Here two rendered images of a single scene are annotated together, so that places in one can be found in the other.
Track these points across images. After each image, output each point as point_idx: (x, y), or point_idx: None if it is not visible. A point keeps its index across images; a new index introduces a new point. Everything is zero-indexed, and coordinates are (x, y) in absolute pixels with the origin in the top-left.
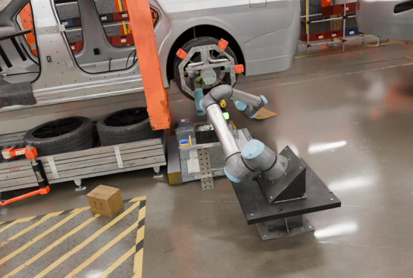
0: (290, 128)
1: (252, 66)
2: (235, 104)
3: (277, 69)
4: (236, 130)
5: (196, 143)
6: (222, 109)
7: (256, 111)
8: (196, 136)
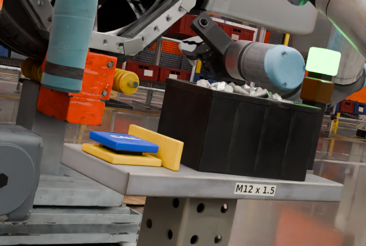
0: (242, 239)
1: None
2: (266, 59)
3: (290, 22)
4: (130, 208)
5: (201, 166)
6: (120, 102)
7: (325, 108)
8: (216, 120)
